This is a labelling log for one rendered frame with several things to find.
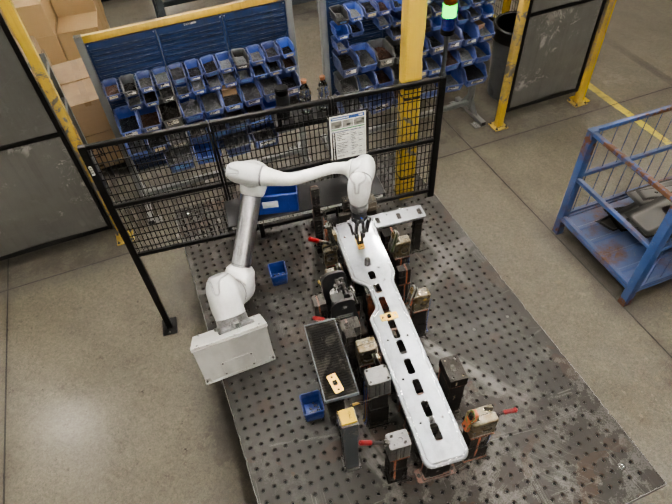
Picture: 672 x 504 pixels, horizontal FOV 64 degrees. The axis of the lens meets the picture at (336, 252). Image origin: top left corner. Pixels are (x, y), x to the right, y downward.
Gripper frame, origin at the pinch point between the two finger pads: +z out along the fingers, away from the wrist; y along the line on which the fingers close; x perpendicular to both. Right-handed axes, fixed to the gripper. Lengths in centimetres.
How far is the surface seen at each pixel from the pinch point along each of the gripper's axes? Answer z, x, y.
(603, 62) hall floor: 107, -264, -350
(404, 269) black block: 6.9, 21.5, -16.9
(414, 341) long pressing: 6, 63, -6
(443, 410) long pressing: 6, 98, -6
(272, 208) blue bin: -1, -35, 39
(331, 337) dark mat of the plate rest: -10, 61, 31
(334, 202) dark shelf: 3.0, -33.0, 4.9
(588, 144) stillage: 21, -54, -172
